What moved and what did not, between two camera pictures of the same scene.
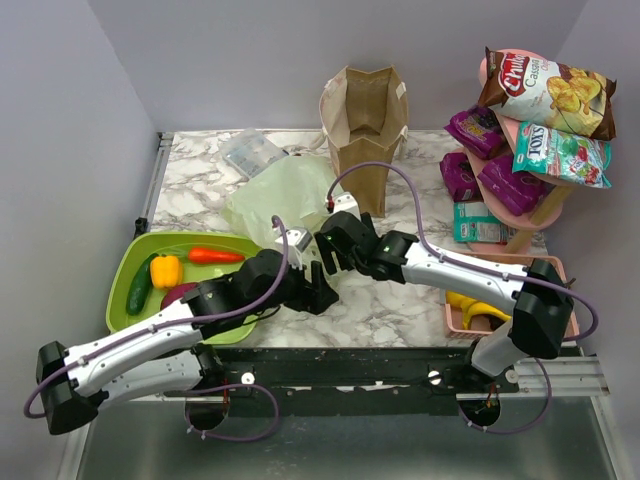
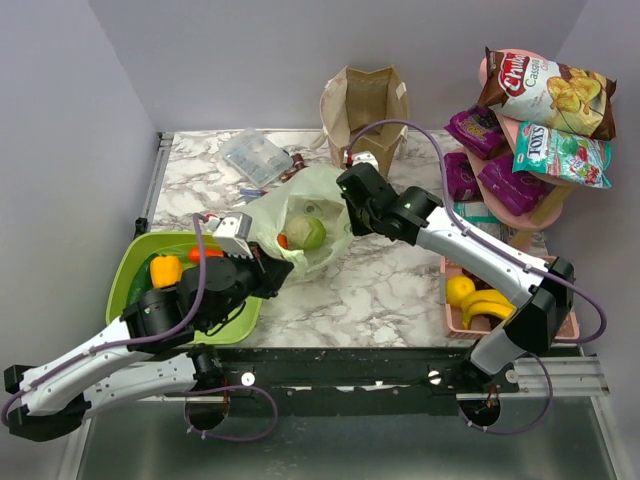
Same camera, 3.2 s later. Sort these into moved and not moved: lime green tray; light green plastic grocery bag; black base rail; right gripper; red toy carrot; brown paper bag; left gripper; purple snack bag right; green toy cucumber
Moved: left gripper; right gripper; light green plastic grocery bag
Not moved: brown paper bag; lime green tray; red toy carrot; purple snack bag right; black base rail; green toy cucumber
